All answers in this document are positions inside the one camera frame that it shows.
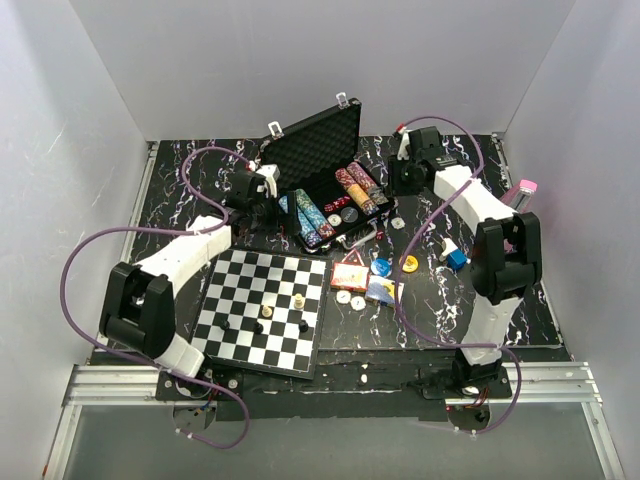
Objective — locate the green blue chip column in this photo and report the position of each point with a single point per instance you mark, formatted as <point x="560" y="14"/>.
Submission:
<point x="314" y="215"/>

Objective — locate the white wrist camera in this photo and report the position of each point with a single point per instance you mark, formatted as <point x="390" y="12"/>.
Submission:
<point x="403" y="152"/>
<point x="267" y="180"/>

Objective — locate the light blue chip column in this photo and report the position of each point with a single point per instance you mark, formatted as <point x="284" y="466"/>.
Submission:
<point x="306" y="230"/>

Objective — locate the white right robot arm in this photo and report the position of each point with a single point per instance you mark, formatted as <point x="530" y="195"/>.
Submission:
<point x="506" y="256"/>

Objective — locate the white and blue block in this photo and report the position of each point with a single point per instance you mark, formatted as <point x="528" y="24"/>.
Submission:
<point x="452" y="255"/>

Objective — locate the purple red chip column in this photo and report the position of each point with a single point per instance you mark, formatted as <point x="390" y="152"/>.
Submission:
<point x="367" y="183"/>

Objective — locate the red yellow chip column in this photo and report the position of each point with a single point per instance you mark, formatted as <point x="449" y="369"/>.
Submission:
<point x="355" y="191"/>

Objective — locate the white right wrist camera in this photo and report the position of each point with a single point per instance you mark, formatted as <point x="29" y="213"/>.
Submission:
<point x="403" y="152"/>

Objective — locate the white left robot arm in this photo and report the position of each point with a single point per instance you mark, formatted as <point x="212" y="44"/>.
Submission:
<point x="139" y="306"/>

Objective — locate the grey dealer button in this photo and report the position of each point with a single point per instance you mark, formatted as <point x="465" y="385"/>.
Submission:
<point x="349" y="215"/>

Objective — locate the blue small blind button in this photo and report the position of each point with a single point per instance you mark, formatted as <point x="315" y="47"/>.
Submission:
<point x="381" y="267"/>

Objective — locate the white single chip in case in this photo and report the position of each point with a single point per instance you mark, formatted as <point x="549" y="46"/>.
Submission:
<point x="334" y="220"/>

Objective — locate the aluminium rail frame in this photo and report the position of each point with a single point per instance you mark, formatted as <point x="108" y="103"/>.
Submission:
<point x="125" y="380"/>

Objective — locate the grey white chip stack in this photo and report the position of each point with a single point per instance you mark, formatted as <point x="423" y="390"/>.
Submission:
<point x="398" y="223"/>

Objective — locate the pink metronome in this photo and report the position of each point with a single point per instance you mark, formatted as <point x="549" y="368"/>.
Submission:
<point x="519" y="196"/>

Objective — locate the yellow big blind button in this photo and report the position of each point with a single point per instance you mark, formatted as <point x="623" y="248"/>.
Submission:
<point x="410" y="265"/>

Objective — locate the triangular all-in marker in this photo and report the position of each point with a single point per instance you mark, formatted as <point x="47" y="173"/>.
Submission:
<point x="353" y="257"/>

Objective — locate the blue playing card deck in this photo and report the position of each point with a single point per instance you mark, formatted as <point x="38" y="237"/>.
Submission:
<point x="383" y="291"/>

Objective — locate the black poker set case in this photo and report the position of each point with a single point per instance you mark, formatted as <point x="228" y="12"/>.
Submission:
<point x="310" y="151"/>

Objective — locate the red playing card deck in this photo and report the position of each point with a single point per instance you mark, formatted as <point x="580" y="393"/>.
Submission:
<point x="349" y="277"/>

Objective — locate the black white chess board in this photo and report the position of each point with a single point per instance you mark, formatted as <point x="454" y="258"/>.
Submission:
<point x="241" y="283"/>

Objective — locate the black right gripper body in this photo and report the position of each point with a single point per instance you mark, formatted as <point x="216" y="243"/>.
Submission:
<point x="402" y="176"/>

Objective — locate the white loose poker chip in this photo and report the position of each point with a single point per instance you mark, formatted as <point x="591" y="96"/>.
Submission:
<point x="358" y="303"/>
<point x="343" y="296"/>

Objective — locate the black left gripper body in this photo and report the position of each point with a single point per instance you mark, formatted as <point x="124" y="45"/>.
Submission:
<point x="266" y="214"/>

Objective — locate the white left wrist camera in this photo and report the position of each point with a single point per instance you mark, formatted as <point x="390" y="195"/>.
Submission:
<point x="267" y="180"/>

